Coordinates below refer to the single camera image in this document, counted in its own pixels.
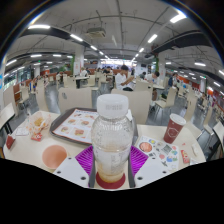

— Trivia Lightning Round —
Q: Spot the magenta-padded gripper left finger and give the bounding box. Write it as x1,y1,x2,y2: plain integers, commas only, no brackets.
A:
53,144,98,189

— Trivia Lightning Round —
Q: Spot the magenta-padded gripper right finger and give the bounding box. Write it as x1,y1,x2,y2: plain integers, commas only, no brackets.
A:
128,145,172,188

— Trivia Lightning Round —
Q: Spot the clear white-capped drink bottle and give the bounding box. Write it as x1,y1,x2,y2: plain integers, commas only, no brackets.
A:
90,93,135,184

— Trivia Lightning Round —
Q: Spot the yellow mug with pink inside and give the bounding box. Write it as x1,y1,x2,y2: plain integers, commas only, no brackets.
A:
41,144,69,170

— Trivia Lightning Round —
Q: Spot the red snack wrapper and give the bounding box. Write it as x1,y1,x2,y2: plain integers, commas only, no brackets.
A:
180,149,191,164

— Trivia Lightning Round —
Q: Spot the printed paper tray liner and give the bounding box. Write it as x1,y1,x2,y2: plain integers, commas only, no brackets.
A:
53,109,99,141

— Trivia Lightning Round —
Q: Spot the red paper cup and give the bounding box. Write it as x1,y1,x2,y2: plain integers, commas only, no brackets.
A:
163,113,187,145

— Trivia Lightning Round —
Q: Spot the small white tissue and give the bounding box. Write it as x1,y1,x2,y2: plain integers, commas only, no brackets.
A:
190,143,198,157

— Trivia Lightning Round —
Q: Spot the small red sauce packet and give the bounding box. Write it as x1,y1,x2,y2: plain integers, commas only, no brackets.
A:
30,132,44,142

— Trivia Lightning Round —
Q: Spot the clear snack bag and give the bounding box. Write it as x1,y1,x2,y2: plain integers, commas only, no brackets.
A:
26,111,53,136

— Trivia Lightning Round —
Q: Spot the white crumpled napkin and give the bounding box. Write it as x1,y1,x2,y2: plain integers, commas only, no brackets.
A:
125,109,134,122

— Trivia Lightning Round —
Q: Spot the white paper card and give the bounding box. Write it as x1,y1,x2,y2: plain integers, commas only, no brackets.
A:
14,127,30,137

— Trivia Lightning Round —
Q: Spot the dark red flat packet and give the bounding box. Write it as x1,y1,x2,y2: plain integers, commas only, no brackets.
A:
5,133,17,150

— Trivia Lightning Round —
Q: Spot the beige chair with round logo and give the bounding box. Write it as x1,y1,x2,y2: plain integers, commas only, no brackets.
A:
111,88,153,126
58,87,94,114

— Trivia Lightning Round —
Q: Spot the group of beige chairs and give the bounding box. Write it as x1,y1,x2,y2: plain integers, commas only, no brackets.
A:
3,71,224,158

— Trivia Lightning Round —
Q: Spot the beige neighbouring table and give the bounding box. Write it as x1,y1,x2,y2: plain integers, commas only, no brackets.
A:
0,103,16,134

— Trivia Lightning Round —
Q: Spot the person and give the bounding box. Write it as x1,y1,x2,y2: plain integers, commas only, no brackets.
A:
146,70,161,84
114,64,135,92
79,66,89,78

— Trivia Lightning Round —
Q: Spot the ceiling air conditioner unit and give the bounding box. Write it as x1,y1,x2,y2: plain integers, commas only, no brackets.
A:
85,27,107,38

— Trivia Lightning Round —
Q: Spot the group of ceiling lights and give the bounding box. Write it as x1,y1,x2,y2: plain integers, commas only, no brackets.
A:
3,11,224,98

